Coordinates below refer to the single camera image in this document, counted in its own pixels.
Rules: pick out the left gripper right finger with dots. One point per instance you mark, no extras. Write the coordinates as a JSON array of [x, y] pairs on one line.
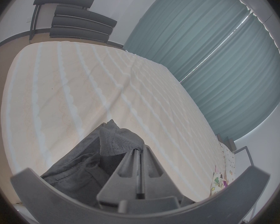
[[154, 178]]

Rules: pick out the grey white bedside table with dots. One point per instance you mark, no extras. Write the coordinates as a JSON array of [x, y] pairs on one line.
[[225, 141]]

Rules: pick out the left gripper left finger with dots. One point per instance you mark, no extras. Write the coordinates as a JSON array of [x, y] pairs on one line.
[[123, 181]]

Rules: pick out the black T-shirt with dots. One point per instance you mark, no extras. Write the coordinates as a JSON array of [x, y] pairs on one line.
[[84, 167]]

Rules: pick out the white printed pyjama garment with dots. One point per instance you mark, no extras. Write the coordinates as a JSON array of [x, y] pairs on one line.
[[217, 181]]

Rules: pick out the blue-green curtain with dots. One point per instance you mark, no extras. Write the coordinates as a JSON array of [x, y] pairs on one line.
[[235, 83], [189, 20]]

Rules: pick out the black chest of drawers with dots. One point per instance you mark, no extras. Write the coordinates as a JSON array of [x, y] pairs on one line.
[[84, 24]]

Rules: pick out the bed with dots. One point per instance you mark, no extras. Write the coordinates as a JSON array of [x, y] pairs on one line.
[[84, 90]]

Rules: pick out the white printed pillow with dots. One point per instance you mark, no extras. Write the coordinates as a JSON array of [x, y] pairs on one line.
[[228, 162]]

